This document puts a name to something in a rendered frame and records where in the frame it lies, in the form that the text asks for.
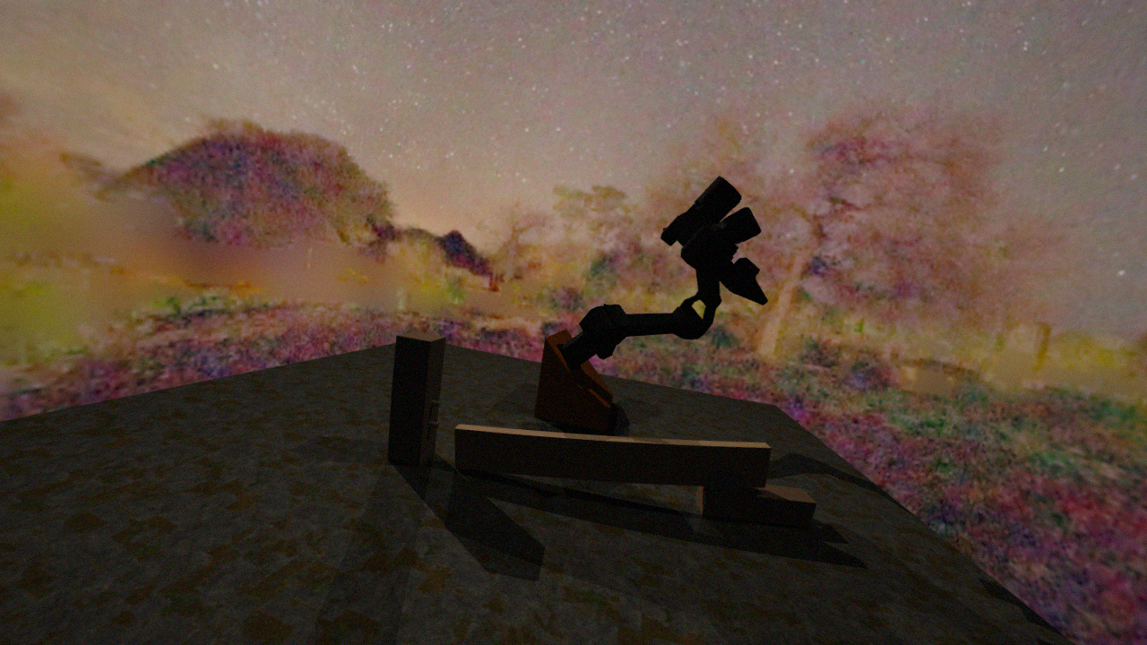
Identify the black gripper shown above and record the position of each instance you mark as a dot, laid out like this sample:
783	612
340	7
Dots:
713	255

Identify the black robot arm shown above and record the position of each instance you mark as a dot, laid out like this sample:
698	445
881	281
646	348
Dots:
604	327

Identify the long brown wooden rail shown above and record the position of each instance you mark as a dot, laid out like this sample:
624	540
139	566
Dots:
608	458

